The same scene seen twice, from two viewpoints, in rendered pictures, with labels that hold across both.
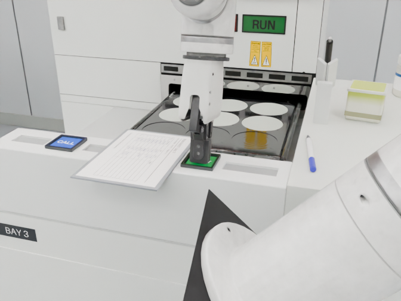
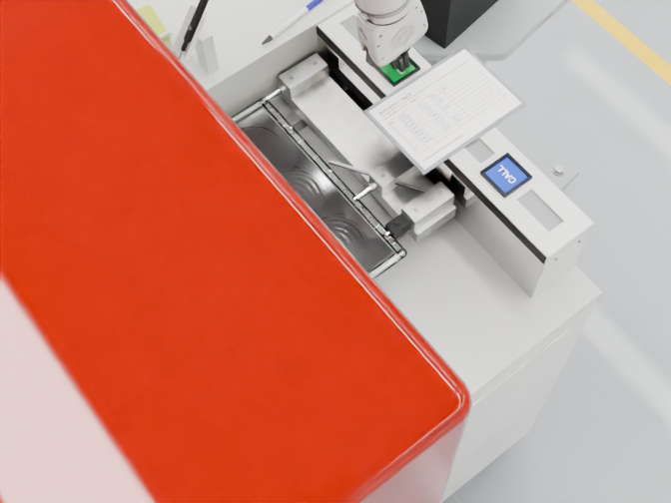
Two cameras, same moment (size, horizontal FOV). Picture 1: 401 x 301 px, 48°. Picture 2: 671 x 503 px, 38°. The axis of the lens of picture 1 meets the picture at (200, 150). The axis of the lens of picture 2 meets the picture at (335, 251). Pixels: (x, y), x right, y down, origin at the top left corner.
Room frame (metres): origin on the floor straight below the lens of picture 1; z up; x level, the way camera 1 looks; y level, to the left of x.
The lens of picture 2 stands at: (1.52, 0.51, 2.21)
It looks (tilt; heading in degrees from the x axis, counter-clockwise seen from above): 63 degrees down; 218
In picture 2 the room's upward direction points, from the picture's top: 3 degrees counter-clockwise
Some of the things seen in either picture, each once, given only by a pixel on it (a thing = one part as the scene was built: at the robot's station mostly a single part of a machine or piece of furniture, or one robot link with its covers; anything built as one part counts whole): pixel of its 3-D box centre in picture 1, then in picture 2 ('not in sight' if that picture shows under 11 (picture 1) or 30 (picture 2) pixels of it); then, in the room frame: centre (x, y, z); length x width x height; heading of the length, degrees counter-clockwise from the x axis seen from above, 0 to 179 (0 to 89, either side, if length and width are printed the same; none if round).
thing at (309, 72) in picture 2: not in sight; (304, 75); (0.74, -0.15, 0.89); 0.08 x 0.03 x 0.03; 163
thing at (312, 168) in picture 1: (310, 151); (293, 19); (0.71, -0.19, 0.97); 0.14 x 0.01 x 0.01; 171
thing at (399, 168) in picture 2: not in sight; (394, 171); (0.81, 0.09, 0.89); 0.08 x 0.03 x 0.03; 163
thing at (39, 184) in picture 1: (135, 187); (444, 143); (0.72, 0.12, 0.89); 0.55 x 0.09 x 0.14; 73
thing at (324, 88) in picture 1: (324, 88); (194, 45); (0.87, -0.25, 1.03); 0.06 x 0.04 x 0.13; 163
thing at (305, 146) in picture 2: (198, 149); (330, 174); (0.88, 0.00, 0.90); 0.38 x 0.01 x 0.01; 73
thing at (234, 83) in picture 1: (232, 95); not in sight; (1.26, -0.09, 0.89); 0.44 x 0.02 x 0.10; 73
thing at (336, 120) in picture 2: not in sight; (364, 149); (0.79, 0.01, 0.87); 0.36 x 0.08 x 0.03; 73
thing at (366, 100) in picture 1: (366, 101); (144, 39); (0.89, -0.35, 1.00); 0.07 x 0.07 x 0.07; 65
